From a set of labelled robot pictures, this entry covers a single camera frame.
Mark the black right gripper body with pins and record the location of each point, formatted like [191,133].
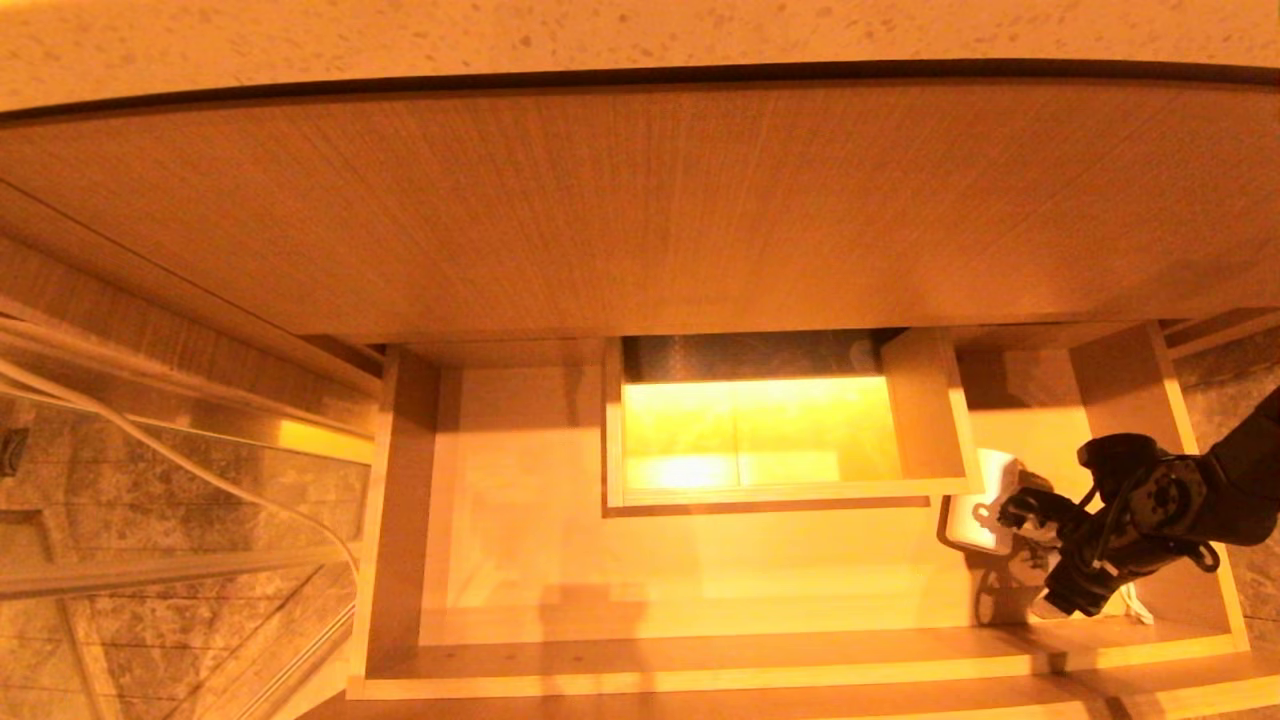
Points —
[1065,550]

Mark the wooden vanity cabinet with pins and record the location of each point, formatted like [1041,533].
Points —
[600,200]

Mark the wooden drawer pipe cutout box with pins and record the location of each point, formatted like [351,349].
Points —
[925,415]

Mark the speckled stone countertop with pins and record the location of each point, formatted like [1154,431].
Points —
[600,30]

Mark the glass shower partition metal frame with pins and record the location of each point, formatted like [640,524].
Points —
[150,572]

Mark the wooden vanity drawer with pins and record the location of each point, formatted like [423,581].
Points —
[700,570]

